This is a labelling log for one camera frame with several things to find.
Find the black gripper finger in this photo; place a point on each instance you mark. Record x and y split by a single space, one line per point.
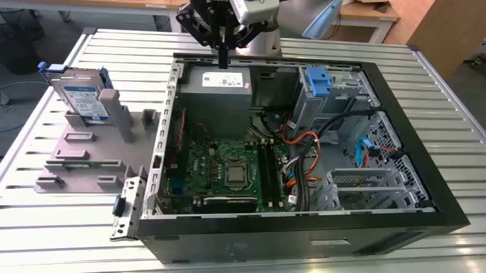
193 25
247 37

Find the hard disk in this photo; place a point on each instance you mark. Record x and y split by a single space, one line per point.
81 99

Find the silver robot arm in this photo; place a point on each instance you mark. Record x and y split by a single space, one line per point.
261 42

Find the silver disk bay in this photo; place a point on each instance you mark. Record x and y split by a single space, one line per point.
368 191

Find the blue plastic drive latch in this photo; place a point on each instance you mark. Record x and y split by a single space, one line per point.
317 82

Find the grey power supply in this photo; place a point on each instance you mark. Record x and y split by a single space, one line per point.
212 113

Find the silver drive cage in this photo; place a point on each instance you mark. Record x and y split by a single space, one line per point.
341 105

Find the CPU socket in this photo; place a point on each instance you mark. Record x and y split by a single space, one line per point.
235 162

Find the green motherboard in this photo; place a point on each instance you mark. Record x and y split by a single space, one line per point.
204 162

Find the black RAM slot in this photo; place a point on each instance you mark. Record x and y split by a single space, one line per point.
264 170
275 170

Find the black bin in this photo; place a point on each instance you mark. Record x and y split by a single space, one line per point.
18 57

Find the silver CPU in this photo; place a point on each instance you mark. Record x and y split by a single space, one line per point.
236 174

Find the grey parts rack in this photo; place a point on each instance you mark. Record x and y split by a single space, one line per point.
113 159

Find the wooden cabinet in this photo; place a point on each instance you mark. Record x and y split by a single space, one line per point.
447 28

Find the green RAM stick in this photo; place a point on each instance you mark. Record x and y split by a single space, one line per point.
81 164

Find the black graphics card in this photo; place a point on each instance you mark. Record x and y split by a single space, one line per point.
227 203

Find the blue rear port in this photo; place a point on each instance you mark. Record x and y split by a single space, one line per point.
118 206

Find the black PC case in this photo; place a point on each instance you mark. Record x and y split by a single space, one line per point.
265 239

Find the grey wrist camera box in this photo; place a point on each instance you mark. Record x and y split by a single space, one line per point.
253 11

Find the wooden desk white frame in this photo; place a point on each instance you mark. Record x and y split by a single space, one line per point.
364 11
132 3

